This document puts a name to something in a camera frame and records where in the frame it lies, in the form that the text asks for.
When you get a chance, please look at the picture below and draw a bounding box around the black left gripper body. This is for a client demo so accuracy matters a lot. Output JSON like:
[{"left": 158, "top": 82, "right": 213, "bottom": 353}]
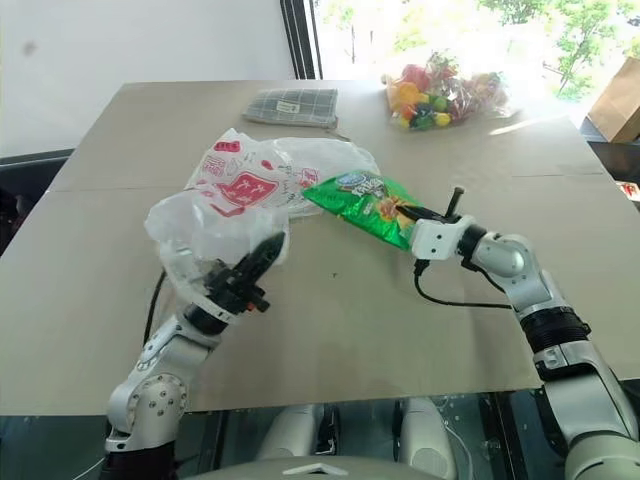
[{"left": 202, "top": 257, "right": 272, "bottom": 321}]

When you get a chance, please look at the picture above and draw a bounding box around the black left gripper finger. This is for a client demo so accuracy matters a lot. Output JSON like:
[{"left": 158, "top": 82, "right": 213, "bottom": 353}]
[
  {"left": 233, "top": 230, "right": 287, "bottom": 277},
  {"left": 244, "top": 233, "right": 290, "bottom": 288}
]

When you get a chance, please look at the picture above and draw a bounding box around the green chips bag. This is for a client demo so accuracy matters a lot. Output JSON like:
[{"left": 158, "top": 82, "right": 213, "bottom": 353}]
[{"left": 300, "top": 170, "right": 427, "bottom": 252}]

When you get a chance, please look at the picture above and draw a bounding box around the white red-printed plastic bag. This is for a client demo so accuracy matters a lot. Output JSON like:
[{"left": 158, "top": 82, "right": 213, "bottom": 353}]
[{"left": 144, "top": 126, "right": 379, "bottom": 302}]

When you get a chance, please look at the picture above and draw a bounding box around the clear bag of colourful toys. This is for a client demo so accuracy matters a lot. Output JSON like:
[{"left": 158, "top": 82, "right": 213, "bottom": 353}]
[{"left": 381, "top": 48, "right": 517, "bottom": 133}]

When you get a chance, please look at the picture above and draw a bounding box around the grey checked folded cloth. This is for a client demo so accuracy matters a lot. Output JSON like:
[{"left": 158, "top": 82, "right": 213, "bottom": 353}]
[{"left": 240, "top": 87, "right": 342, "bottom": 131}]

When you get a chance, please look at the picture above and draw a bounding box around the silver rounded robot leg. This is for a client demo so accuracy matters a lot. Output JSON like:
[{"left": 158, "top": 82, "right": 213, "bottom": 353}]
[
  {"left": 258, "top": 401, "right": 327, "bottom": 459},
  {"left": 398, "top": 396, "right": 460, "bottom": 467}
]

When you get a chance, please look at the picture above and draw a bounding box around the brown cardboard box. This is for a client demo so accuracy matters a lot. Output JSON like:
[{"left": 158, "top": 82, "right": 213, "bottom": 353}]
[{"left": 586, "top": 56, "right": 640, "bottom": 144}]

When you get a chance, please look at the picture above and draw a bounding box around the grey robot torso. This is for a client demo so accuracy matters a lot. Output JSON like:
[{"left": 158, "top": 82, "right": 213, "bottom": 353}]
[{"left": 180, "top": 451, "right": 454, "bottom": 480}]

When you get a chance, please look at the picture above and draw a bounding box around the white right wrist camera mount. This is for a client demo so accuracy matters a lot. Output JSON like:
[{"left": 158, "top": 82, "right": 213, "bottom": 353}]
[{"left": 411, "top": 215, "right": 477, "bottom": 262}]

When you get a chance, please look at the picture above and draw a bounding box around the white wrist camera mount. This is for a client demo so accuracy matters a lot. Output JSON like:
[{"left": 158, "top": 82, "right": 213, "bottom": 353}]
[
  {"left": 411, "top": 215, "right": 477, "bottom": 262},
  {"left": 192, "top": 296, "right": 239, "bottom": 326}
]

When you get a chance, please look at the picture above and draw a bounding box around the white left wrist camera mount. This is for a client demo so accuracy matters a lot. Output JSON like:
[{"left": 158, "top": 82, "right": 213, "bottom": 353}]
[{"left": 192, "top": 296, "right": 239, "bottom": 326}]

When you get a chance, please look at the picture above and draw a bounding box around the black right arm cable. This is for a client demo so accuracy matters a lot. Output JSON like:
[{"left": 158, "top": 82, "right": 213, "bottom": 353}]
[{"left": 412, "top": 258, "right": 515, "bottom": 310}]

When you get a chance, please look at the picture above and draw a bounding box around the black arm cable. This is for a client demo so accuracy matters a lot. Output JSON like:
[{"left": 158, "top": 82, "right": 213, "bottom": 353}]
[
  {"left": 412, "top": 258, "right": 515, "bottom": 310},
  {"left": 143, "top": 271, "right": 167, "bottom": 347}
]

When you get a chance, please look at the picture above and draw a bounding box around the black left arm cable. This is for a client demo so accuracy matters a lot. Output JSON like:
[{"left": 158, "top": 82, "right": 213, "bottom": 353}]
[{"left": 143, "top": 271, "right": 167, "bottom": 347}]

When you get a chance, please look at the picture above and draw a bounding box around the black window frame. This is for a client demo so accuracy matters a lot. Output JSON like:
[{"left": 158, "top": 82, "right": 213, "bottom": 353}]
[{"left": 278, "top": 0, "right": 324, "bottom": 81}]

